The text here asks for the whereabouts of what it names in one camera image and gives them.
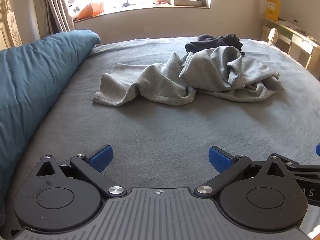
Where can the orange bag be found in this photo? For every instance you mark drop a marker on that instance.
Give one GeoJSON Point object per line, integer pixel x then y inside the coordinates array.
{"type": "Point", "coordinates": [91, 10]}

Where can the yellow box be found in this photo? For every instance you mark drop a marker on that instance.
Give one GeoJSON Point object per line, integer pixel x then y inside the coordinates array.
{"type": "Point", "coordinates": [272, 8]}

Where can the dark navy garment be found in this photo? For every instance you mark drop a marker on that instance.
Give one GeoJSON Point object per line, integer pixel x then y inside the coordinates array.
{"type": "Point", "coordinates": [212, 42]}

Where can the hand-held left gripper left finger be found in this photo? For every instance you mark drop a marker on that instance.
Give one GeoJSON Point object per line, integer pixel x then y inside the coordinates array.
{"type": "Point", "coordinates": [101, 158]}

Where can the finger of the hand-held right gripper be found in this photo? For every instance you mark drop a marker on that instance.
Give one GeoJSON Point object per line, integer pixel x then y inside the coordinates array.
{"type": "Point", "coordinates": [318, 150]}

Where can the cream carved bedpost finial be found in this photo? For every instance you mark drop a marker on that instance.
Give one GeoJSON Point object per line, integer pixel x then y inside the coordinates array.
{"type": "Point", "coordinates": [273, 35]}

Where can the cream desk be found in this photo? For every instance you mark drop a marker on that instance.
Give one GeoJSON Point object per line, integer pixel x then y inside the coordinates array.
{"type": "Point", "coordinates": [300, 41]}

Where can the grey bed blanket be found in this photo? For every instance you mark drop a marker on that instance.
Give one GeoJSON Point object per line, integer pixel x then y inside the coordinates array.
{"type": "Point", "coordinates": [160, 127]}

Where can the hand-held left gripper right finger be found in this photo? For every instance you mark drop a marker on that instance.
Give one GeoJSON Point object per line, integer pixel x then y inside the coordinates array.
{"type": "Point", "coordinates": [220, 158]}

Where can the cream carved headboard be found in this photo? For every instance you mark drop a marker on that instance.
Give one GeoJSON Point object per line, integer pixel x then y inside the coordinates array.
{"type": "Point", "coordinates": [10, 27]}

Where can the beige curtain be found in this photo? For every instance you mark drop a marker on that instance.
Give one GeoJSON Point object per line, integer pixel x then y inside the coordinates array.
{"type": "Point", "coordinates": [53, 5]}

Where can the teal pillow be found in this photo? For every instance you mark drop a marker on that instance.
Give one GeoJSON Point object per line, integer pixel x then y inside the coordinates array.
{"type": "Point", "coordinates": [30, 80]}

